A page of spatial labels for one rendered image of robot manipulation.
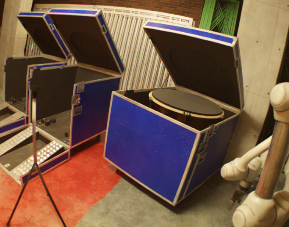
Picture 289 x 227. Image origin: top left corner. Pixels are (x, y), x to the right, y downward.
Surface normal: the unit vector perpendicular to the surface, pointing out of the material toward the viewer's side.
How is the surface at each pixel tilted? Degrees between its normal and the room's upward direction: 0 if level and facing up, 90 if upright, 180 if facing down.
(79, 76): 90
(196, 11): 90
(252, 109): 90
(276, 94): 84
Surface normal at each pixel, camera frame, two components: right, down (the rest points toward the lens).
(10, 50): -0.33, 0.23
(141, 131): -0.64, 0.11
